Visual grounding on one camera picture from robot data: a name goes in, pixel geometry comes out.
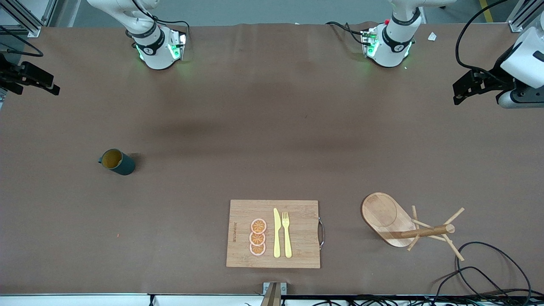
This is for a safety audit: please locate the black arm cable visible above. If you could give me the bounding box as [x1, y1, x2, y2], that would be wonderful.
[130, 0, 190, 43]
[456, 0, 510, 83]

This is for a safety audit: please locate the bamboo cutting board metal handle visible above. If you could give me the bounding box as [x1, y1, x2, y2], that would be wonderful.
[226, 200, 326, 269]

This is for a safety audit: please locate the black cable along edge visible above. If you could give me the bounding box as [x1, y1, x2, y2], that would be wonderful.
[283, 295, 544, 306]

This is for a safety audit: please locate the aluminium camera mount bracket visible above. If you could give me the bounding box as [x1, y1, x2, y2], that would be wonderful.
[263, 282, 288, 306]

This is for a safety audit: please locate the aluminium frame profile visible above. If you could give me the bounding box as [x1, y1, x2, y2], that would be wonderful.
[508, 0, 544, 33]
[0, 0, 58, 38]

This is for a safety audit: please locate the wooden mug rack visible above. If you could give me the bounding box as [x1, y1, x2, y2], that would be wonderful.
[361, 192, 465, 262]

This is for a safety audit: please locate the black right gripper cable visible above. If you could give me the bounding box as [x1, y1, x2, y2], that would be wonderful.
[0, 25, 44, 57]

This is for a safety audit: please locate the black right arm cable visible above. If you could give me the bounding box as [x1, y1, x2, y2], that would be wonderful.
[130, 0, 190, 43]

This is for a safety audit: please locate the white table edge rail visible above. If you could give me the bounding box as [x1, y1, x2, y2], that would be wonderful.
[0, 293, 264, 306]

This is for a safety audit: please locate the yellow plastic fork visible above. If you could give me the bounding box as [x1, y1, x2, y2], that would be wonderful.
[282, 212, 293, 259]

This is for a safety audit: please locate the teal cup yellow inside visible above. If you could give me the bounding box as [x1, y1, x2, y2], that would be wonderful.
[98, 149, 136, 176]

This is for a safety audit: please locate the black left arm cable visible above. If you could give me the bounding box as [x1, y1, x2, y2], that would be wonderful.
[456, 0, 510, 83]

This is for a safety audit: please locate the yellow plastic knife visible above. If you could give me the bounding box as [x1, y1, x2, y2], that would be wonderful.
[273, 208, 281, 258]

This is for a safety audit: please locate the black base cable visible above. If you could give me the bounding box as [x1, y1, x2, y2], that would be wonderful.
[325, 21, 367, 45]

